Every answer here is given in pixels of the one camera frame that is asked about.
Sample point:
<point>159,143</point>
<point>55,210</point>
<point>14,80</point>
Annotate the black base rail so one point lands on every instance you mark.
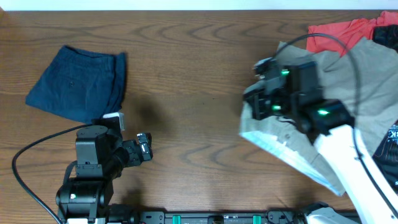
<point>315,213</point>

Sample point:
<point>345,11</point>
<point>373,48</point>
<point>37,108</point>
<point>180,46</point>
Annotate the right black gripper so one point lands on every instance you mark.
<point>257,101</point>

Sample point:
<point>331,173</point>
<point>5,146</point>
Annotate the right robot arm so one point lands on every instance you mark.
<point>294,91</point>

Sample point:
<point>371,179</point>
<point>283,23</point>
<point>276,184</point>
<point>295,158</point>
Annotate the red orange t-shirt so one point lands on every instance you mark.
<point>349,32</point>

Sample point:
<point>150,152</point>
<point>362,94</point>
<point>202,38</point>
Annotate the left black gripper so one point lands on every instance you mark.
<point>143,147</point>

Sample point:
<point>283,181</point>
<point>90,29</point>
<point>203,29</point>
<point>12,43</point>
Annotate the khaki shorts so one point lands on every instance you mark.
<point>377,109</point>

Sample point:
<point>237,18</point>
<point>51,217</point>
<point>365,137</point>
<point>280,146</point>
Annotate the navy blue shorts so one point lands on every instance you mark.
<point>81,85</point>

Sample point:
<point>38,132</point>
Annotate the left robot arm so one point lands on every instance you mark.
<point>102,154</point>

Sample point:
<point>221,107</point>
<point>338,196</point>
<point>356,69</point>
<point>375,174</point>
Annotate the black patterned garment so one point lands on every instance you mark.
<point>386,36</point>

